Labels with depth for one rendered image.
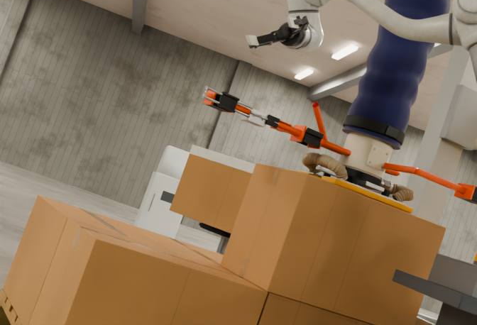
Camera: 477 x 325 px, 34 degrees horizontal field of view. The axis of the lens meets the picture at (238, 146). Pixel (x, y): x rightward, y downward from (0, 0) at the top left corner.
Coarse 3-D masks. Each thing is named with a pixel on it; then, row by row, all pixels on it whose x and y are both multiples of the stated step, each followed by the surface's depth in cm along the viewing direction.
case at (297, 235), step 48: (288, 192) 259; (336, 192) 257; (240, 240) 278; (288, 240) 251; (336, 240) 258; (384, 240) 265; (432, 240) 274; (288, 288) 252; (336, 288) 259; (384, 288) 267
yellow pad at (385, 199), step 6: (330, 180) 266; (336, 180) 263; (342, 180) 266; (354, 180) 270; (342, 186) 264; (348, 186) 265; (354, 186) 266; (360, 192) 267; (366, 192) 268; (372, 192) 269; (384, 192) 276; (372, 198) 270; (378, 198) 270; (384, 198) 271; (390, 198) 274; (390, 204) 273; (396, 204) 273; (402, 204) 275; (402, 210) 276; (408, 210) 276
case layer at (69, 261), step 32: (32, 224) 306; (64, 224) 262; (96, 224) 272; (128, 224) 331; (32, 256) 287; (64, 256) 249; (96, 256) 226; (128, 256) 230; (160, 256) 240; (192, 256) 282; (32, 288) 271; (64, 288) 236; (96, 288) 226; (128, 288) 230; (160, 288) 235; (192, 288) 239; (224, 288) 243; (256, 288) 248; (32, 320) 256; (64, 320) 225; (96, 320) 227; (128, 320) 231; (160, 320) 235; (192, 320) 239; (224, 320) 244; (256, 320) 248; (288, 320) 253; (320, 320) 258; (352, 320) 263
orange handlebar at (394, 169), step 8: (208, 96) 257; (248, 112) 261; (280, 120) 266; (280, 128) 266; (288, 128) 268; (296, 128) 269; (328, 144) 274; (336, 152) 281; (344, 152) 277; (384, 168) 277; (392, 168) 272; (400, 168) 268; (408, 168) 264; (416, 168) 262; (424, 176) 262; (432, 176) 263; (448, 184) 266; (456, 184) 268; (464, 192) 269
